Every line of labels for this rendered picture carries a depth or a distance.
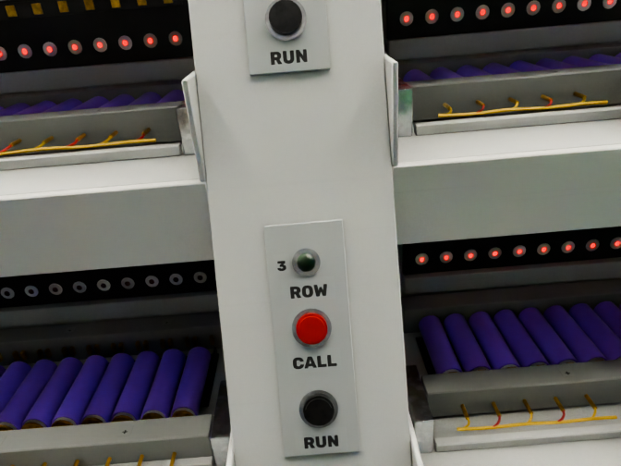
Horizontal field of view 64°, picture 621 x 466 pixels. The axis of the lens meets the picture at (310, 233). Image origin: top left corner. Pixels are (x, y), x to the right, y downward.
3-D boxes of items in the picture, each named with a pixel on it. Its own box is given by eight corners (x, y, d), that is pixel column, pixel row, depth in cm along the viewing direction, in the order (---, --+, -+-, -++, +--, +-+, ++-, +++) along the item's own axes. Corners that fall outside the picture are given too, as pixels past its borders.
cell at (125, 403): (162, 367, 40) (140, 432, 34) (140, 369, 40) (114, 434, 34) (157, 349, 39) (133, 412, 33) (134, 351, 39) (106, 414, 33)
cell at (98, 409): (137, 369, 40) (110, 434, 34) (115, 371, 40) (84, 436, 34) (131, 351, 39) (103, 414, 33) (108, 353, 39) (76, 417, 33)
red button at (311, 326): (328, 344, 25) (326, 312, 25) (297, 346, 25) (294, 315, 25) (328, 337, 26) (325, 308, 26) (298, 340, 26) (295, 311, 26)
